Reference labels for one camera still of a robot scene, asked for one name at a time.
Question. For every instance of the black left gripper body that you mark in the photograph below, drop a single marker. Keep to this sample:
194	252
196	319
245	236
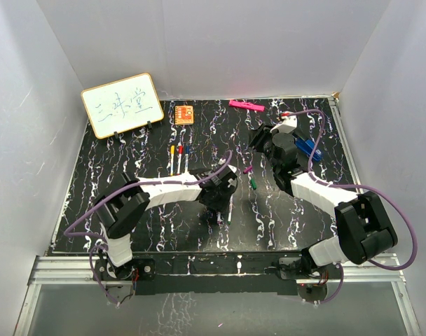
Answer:
218	202

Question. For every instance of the blue plastic clip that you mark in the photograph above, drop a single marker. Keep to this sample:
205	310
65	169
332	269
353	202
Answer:
306	147

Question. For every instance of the purple pen cap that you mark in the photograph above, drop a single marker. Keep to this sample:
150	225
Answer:
247	170

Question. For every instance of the orange card pack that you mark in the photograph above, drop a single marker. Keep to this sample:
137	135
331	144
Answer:
183	115

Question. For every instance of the green tipped white pen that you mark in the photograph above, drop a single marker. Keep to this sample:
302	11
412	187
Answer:
230	210

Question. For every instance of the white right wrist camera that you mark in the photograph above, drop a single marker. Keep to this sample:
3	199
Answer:
287	124

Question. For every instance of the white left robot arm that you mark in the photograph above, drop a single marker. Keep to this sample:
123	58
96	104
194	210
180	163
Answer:
121	214

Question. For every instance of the pink plastic clip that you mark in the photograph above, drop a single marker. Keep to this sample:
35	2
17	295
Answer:
246	105

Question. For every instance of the red white pen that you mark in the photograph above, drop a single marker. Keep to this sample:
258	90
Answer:
179	157

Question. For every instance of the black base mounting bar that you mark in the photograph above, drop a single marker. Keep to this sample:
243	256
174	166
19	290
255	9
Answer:
213	272

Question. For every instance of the blue white pen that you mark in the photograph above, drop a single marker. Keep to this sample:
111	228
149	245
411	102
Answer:
186	159

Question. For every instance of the small whiteboard with writing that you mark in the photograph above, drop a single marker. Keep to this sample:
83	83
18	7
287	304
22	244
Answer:
122	105

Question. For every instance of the yellow white pen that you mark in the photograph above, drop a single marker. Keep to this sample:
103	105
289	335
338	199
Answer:
172	164

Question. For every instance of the green pen cap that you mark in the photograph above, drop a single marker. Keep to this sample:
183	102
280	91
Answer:
253	184

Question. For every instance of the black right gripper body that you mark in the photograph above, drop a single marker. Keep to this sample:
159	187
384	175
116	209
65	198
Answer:
263	142

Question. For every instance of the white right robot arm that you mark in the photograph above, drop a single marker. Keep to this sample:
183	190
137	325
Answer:
364	228

